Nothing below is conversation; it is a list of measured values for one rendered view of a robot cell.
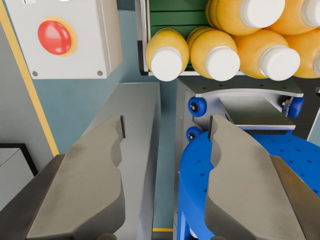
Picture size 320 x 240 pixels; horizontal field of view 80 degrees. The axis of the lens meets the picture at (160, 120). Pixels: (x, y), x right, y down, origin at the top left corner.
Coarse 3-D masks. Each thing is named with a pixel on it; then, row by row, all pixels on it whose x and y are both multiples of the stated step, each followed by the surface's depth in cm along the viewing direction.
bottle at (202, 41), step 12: (192, 36) 34; (204, 36) 27; (216, 36) 26; (228, 36) 27; (192, 48) 29; (204, 48) 26; (216, 48) 25; (228, 48) 25; (192, 60) 29; (204, 60) 26; (204, 72) 27
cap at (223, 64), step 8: (224, 48) 23; (216, 56) 23; (224, 56) 23; (232, 56) 23; (208, 64) 24; (216, 64) 24; (224, 64) 24; (232, 64) 24; (216, 72) 24; (224, 72) 24; (232, 72) 24; (224, 80) 25
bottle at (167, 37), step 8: (160, 32) 28; (168, 32) 28; (176, 32) 30; (152, 40) 27; (160, 40) 26; (168, 40) 26; (176, 40) 26; (184, 40) 28; (152, 48) 26; (160, 48) 25; (168, 48) 25; (176, 48) 26; (184, 48) 27; (152, 56) 25; (184, 56) 26; (184, 64) 27; (152, 72) 28
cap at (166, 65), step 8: (160, 56) 23; (168, 56) 23; (176, 56) 23; (152, 64) 24; (160, 64) 24; (168, 64) 24; (176, 64) 24; (160, 72) 24; (168, 72) 24; (176, 72) 24; (168, 80) 25
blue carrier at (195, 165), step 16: (192, 144) 37; (208, 144) 37; (272, 144) 37; (288, 144) 37; (304, 144) 37; (192, 160) 33; (208, 160) 33; (288, 160) 33; (304, 160) 33; (192, 176) 30; (208, 176) 30; (304, 176) 30; (192, 192) 28; (192, 208) 27; (192, 224) 29
